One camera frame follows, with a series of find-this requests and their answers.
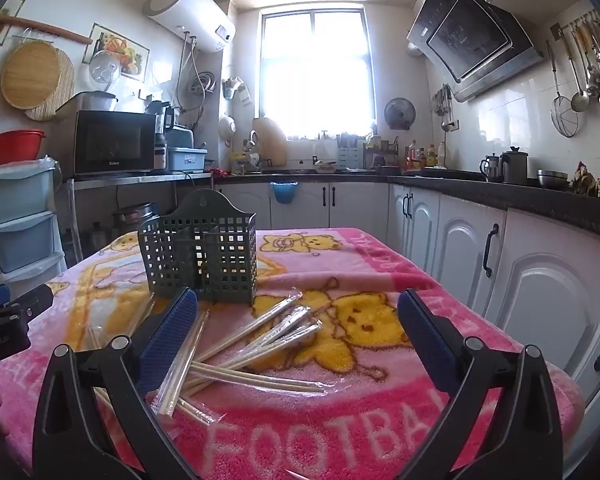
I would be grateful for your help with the white cylindrical water heater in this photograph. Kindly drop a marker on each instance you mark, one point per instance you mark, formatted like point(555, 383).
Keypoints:
point(190, 15)

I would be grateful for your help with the black induction cooktop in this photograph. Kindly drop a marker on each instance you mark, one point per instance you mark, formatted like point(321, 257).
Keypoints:
point(452, 174)

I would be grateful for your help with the set of chopsticks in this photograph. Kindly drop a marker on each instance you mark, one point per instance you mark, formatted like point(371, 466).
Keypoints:
point(275, 330)

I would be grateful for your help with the white hanging colander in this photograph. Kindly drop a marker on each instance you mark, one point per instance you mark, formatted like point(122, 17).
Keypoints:
point(228, 130)

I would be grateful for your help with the grey-green knife holder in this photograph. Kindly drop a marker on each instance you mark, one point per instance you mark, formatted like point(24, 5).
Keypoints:
point(350, 152)

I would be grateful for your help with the white base cabinets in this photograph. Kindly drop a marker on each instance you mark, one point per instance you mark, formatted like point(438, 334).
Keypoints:
point(530, 300)

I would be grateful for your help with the black glass range hood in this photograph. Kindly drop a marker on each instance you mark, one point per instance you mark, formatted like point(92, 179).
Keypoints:
point(475, 45)

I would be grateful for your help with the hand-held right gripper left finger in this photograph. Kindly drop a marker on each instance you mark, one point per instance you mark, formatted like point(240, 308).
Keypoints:
point(172, 330)

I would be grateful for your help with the steel mixing bowl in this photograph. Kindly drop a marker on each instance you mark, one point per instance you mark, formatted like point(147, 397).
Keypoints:
point(552, 180)

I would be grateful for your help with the green perforated utensil holder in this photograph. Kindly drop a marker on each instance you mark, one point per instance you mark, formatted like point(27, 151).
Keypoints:
point(225, 255)

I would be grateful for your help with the round slatted bamboo mat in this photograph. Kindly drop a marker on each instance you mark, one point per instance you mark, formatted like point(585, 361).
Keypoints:
point(66, 90)

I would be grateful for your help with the small dark wall fan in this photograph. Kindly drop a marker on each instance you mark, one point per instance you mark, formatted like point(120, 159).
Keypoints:
point(400, 113)

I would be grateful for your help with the black blender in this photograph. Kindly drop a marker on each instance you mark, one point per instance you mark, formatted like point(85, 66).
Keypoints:
point(160, 135)

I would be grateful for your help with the dark metal kettle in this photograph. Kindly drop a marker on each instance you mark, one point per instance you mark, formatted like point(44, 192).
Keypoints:
point(515, 167)

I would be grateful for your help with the blue hanging waste bin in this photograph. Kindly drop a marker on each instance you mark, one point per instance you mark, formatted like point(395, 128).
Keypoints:
point(284, 194)

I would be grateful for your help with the steel shelf table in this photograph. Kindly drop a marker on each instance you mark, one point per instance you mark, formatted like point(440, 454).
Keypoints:
point(130, 180)

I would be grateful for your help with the row of hanging metal ladles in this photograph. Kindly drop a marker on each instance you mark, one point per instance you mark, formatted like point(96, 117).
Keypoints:
point(592, 70)

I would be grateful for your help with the pink printed bear blanket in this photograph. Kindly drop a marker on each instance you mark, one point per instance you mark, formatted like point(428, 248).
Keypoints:
point(280, 440)

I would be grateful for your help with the wooden cutting board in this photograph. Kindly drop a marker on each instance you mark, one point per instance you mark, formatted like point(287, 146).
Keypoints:
point(270, 142)

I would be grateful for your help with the kitchen window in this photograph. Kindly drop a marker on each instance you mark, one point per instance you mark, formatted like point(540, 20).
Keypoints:
point(315, 75)

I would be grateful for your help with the cluster of condiment bottles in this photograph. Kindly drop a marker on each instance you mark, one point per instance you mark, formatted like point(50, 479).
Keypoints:
point(425, 157)

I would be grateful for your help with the black microwave oven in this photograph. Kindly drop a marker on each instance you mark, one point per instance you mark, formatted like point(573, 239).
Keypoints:
point(110, 142)

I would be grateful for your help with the steel steamer pot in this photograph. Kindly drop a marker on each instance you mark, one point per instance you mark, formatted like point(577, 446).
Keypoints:
point(135, 217)

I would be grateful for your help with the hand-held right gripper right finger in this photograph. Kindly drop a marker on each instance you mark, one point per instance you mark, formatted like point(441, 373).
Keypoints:
point(425, 330)

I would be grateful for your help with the round bamboo tray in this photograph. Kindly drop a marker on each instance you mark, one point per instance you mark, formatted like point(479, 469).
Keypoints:
point(30, 75)

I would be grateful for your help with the blue-grey plastic dish box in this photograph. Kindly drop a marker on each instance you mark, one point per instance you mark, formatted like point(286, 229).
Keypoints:
point(187, 159)

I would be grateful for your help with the grey plastic drawer unit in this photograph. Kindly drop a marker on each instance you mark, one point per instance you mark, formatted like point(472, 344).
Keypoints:
point(20, 240)

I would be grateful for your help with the fruit wall poster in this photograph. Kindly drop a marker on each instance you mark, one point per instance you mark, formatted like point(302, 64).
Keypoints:
point(5, 15)
point(127, 55)

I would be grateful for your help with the metal pot with lid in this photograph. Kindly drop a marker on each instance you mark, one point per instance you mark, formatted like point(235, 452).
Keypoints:
point(99, 101)

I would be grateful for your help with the cluster of hanging kitchen tools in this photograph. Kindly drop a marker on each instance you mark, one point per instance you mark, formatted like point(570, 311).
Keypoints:
point(444, 107)

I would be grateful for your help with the red plastic basin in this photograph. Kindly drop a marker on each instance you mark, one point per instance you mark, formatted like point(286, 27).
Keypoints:
point(15, 147)

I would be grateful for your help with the metal french press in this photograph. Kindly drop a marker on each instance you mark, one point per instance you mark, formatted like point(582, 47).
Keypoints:
point(491, 169)

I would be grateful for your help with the hanging wall basket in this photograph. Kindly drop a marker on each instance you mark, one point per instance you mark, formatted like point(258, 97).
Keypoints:
point(235, 91)

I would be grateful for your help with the long wooden rolling pin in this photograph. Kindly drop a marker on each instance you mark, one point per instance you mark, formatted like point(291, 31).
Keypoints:
point(45, 27)

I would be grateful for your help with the black kitchen countertop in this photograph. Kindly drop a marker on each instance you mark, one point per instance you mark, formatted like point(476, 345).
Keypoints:
point(480, 192)

